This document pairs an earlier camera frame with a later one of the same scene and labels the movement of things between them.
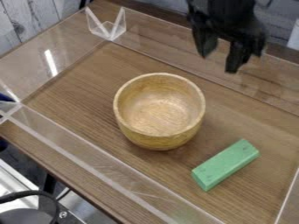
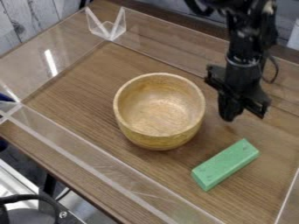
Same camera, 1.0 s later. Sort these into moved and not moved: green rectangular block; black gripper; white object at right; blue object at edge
Moved: black gripper
Not moved: blue object at edge; white object at right; green rectangular block
